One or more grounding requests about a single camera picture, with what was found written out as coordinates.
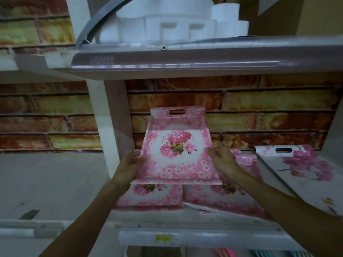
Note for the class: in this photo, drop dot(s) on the person's right hand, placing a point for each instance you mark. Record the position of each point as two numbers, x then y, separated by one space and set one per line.
226 160

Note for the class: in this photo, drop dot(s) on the person's left hand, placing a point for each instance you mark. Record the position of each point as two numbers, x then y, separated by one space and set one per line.
126 171

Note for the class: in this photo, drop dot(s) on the pink peony print tray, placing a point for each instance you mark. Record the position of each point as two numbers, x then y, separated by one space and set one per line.
214 200
187 168

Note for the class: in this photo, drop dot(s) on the white orchid print tray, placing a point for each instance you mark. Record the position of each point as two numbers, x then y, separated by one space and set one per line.
302 182

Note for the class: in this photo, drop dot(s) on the person's right forearm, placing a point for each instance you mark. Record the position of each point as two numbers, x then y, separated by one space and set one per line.
289 216

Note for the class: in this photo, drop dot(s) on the person's left forearm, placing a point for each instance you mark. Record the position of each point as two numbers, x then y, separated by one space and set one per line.
85 224

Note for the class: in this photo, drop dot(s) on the pink plastic scoop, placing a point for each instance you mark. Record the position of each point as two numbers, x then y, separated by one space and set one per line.
226 252

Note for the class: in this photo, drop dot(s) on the blue plastic scoop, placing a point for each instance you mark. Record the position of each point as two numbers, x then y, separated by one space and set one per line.
268 253

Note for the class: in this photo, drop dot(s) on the round white styrofoam block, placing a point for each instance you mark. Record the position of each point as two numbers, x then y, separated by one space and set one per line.
160 24

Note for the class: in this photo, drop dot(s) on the grey curved band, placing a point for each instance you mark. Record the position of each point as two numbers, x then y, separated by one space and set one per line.
93 21

